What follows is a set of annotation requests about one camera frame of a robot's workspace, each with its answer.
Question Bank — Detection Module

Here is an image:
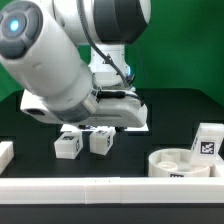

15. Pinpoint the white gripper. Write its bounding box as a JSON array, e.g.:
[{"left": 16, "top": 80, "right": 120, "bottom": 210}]
[{"left": 20, "top": 90, "right": 148, "bottom": 128}]

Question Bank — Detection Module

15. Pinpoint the white round stool seat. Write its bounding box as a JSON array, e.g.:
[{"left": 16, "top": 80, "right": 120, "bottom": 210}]
[{"left": 148, "top": 148, "right": 210, "bottom": 178}]

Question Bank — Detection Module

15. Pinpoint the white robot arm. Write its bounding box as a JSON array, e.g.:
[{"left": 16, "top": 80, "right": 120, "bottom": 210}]
[{"left": 0, "top": 0, "right": 151, "bottom": 127}]

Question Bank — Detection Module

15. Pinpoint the white tag sheet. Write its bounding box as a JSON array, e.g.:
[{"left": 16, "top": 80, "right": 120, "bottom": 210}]
[{"left": 60, "top": 124, "right": 149, "bottom": 132}]

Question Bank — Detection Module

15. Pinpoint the white front fence wall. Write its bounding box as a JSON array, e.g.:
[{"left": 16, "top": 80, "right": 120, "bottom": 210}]
[{"left": 0, "top": 178, "right": 224, "bottom": 204}]

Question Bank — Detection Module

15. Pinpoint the white fence wall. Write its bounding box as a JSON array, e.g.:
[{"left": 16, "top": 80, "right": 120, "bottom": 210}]
[
  {"left": 0, "top": 178, "right": 224, "bottom": 204},
  {"left": 211, "top": 161, "right": 224, "bottom": 178},
  {"left": 0, "top": 141, "right": 14, "bottom": 175}
]

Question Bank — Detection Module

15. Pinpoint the white right fence wall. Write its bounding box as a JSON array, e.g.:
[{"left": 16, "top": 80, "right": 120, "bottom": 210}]
[{"left": 211, "top": 161, "right": 224, "bottom": 178}]

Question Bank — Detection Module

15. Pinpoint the white left fence wall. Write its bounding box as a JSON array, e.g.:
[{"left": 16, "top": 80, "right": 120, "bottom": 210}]
[{"left": 0, "top": 141, "right": 14, "bottom": 175}]

